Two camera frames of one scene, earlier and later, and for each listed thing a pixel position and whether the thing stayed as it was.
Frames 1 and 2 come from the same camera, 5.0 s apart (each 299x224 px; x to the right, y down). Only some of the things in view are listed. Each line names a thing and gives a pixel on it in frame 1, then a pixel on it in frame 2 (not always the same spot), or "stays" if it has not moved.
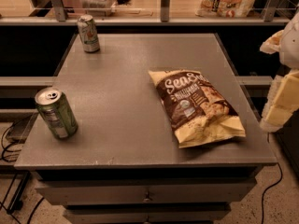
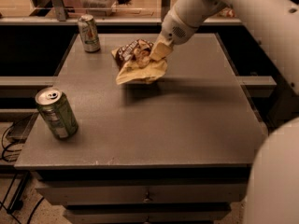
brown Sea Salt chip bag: (196, 109) -> (135, 63)
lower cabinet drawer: (147, 216) stays
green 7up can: (57, 112) stays
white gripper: (290, 49) -> (173, 30)
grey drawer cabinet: (124, 164) stays
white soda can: (89, 33) stays
